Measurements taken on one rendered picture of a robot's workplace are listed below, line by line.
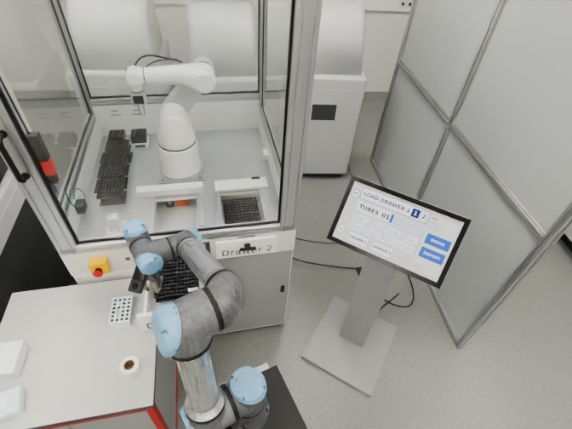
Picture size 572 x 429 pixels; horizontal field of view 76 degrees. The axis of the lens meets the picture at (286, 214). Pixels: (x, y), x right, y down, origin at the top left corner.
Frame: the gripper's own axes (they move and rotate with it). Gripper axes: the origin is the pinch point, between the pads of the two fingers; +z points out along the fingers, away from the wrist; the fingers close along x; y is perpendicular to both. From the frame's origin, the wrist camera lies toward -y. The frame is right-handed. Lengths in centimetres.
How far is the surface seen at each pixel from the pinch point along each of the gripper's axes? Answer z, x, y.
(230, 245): 3.6, -22.0, 32.6
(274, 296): 54, -42, 43
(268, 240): 3, -39, 39
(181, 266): 7.1, -3.8, 18.8
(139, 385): 18.5, -4.4, -28.5
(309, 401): 95, -71, 6
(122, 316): 16.5, 14.2, -4.4
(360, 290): 38, -88, 46
